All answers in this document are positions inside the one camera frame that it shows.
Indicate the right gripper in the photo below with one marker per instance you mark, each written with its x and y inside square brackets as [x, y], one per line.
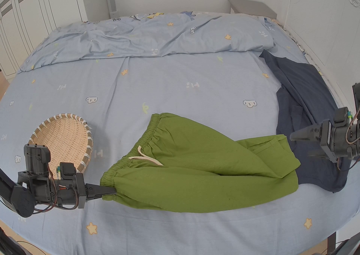
[330, 141]

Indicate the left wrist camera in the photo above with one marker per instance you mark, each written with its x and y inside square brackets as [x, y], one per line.
[67, 171]

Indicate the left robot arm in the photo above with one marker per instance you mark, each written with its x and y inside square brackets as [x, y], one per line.
[36, 159]

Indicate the dark blue garment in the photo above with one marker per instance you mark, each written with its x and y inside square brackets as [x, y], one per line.
[298, 85]

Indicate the grey bedside table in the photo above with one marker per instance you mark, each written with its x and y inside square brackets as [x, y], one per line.
[247, 6]

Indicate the green shorts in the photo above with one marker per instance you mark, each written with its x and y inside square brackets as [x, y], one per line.
[197, 169]

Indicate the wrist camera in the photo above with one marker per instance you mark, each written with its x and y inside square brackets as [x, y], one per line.
[341, 116]
[67, 171]

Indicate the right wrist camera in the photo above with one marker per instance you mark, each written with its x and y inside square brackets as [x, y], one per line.
[341, 116]

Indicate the round woven basket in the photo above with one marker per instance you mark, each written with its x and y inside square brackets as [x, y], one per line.
[67, 141]

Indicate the white wardrobe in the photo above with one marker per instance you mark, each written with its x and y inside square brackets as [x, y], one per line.
[28, 9]

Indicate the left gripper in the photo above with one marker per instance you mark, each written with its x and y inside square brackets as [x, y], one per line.
[67, 192]

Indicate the pale blue quilt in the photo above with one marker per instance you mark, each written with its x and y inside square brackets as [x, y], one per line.
[168, 40]

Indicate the bed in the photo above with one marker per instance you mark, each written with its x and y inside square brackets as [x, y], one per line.
[168, 85]

